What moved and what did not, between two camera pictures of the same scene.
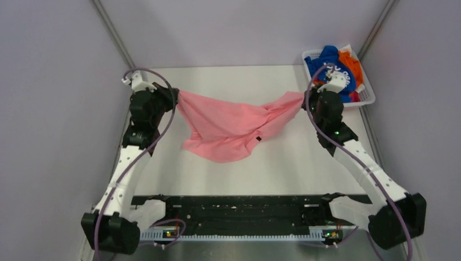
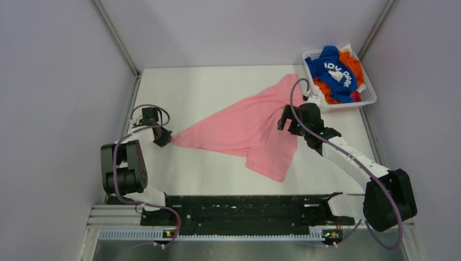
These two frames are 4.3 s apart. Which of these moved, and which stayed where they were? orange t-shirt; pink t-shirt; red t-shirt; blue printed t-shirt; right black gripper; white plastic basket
Moved: pink t-shirt; right black gripper
Stayed: red t-shirt; white plastic basket; orange t-shirt; blue printed t-shirt
